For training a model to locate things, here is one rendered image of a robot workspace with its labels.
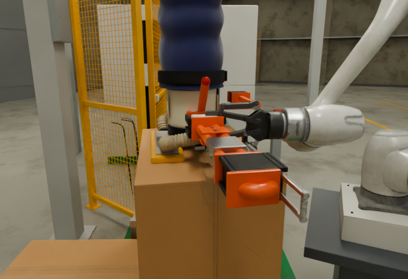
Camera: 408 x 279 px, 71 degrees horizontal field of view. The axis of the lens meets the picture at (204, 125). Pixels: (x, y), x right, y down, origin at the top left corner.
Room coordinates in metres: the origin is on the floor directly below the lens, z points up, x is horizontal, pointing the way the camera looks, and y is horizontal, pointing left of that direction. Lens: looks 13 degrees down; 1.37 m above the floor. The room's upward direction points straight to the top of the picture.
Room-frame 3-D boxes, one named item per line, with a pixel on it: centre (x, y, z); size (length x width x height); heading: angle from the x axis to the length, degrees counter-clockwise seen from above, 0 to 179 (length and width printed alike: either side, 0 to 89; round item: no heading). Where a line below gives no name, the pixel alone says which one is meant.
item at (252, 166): (0.39, -0.06, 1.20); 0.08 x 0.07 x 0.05; 10
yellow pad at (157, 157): (0.97, 0.14, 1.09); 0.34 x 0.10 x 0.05; 10
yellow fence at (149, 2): (3.02, 0.46, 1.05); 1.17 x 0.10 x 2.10; 1
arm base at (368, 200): (1.00, -0.67, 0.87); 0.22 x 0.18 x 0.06; 160
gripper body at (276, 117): (0.73, -0.16, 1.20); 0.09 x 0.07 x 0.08; 91
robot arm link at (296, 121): (0.73, -0.23, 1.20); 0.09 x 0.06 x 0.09; 1
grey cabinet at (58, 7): (1.98, 0.94, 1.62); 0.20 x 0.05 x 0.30; 1
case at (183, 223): (0.97, 0.02, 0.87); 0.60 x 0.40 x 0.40; 10
